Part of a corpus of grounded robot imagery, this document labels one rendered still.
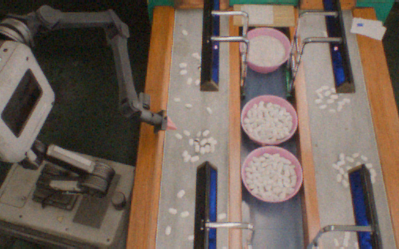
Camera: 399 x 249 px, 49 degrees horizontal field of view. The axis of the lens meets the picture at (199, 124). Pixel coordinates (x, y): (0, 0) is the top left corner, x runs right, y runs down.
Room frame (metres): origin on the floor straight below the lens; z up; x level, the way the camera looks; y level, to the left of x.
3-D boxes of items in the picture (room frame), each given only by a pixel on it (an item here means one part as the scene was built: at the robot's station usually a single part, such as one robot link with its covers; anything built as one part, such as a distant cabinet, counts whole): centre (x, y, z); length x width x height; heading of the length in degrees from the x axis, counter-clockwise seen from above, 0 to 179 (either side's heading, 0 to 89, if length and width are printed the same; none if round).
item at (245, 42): (1.35, -0.15, 0.90); 0.20 x 0.19 x 0.45; 176
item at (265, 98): (1.07, -0.33, 0.72); 0.27 x 0.27 x 0.10
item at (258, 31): (1.51, -0.36, 0.72); 0.27 x 0.27 x 0.10
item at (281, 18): (1.73, -0.38, 0.77); 0.33 x 0.15 x 0.01; 86
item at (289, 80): (1.32, -0.55, 0.90); 0.20 x 0.19 x 0.45; 176
